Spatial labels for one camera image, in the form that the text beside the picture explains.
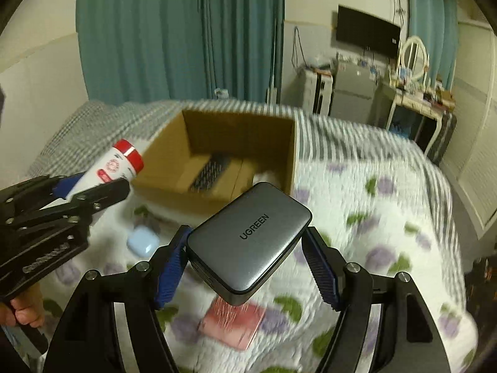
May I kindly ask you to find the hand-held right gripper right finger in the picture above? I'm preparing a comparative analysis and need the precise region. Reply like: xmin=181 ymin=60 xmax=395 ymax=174
xmin=301 ymin=225 xmax=447 ymax=373

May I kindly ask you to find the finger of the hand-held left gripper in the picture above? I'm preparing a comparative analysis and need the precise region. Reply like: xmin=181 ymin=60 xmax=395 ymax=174
xmin=0 ymin=173 xmax=85 ymax=212
xmin=70 ymin=179 xmax=131 ymax=225

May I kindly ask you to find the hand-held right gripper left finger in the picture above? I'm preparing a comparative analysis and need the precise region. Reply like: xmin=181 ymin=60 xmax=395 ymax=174
xmin=43 ymin=223 xmax=195 ymax=373

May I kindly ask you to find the white tube with red cap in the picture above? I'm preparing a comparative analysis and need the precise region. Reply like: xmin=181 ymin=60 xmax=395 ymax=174
xmin=66 ymin=139 xmax=145 ymax=203

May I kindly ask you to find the grey charger block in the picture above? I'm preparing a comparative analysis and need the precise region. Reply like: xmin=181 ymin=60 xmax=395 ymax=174
xmin=186 ymin=182 xmax=313 ymax=306

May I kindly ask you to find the brown cardboard box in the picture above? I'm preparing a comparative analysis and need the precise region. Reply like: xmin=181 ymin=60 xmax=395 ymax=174
xmin=132 ymin=109 xmax=298 ymax=215

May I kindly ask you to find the person's left hand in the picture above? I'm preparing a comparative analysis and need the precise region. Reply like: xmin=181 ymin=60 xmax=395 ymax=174
xmin=0 ymin=288 xmax=46 ymax=328

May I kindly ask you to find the light blue earbuds case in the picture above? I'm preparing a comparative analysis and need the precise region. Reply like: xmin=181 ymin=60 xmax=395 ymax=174
xmin=126 ymin=225 xmax=159 ymax=258

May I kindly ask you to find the white floral quilt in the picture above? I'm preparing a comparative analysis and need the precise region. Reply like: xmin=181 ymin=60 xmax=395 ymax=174
xmin=39 ymin=155 xmax=479 ymax=373

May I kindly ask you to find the red booklet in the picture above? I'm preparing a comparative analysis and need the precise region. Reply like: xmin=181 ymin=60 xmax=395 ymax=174
xmin=198 ymin=298 xmax=268 ymax=351

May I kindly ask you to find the black ribbed flat item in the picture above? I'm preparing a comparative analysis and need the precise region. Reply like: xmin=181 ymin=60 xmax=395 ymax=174
xmin=189 ymin=154 xmax=230 ymax=194

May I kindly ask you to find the white soft item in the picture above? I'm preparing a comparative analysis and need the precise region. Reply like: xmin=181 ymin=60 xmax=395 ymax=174
xmin=252 ymin=166 xmax=290 ymax=192

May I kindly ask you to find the grey checked bed sheet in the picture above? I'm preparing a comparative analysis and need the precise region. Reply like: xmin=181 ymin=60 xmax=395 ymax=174
xmin=25 ymin=99 xmax=467 ymax=280

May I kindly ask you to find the teal curtain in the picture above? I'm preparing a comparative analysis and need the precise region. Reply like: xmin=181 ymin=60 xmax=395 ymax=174
xmin=75 ymin=0 xmax=286 ymax=106

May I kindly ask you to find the white appliance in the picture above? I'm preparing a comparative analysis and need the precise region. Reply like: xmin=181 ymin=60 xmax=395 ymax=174
xmin=297 ymin=66 xmax=335 ymax=116

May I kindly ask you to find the grey refrigerator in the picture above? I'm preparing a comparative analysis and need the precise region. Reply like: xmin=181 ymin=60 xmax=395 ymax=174
xmin=330 ymin=60 xmax=380 ymax=127

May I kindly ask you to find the white dressing table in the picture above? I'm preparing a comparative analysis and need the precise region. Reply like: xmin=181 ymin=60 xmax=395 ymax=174
xmin=384 ymin=81 xmax=457 ymax=157

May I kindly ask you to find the white wardrobe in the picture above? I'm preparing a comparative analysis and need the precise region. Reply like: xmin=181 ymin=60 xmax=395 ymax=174
xmin=439 ymin=19 xmax=497 ymax=242

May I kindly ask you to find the white round vanity mirror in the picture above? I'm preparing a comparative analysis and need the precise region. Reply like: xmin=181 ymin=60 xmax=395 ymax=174
xmin=398 ymin=36 xmax=431 ymax=86

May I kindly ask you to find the black television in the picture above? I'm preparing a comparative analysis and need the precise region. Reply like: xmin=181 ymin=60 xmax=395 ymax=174
xmin=336 ymin=5 xmax=401 ymax=60

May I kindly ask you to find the light blue curtain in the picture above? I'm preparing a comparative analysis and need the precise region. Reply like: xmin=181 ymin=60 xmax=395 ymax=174
xmin=404 ymin=0 xmax=459 ymax=91

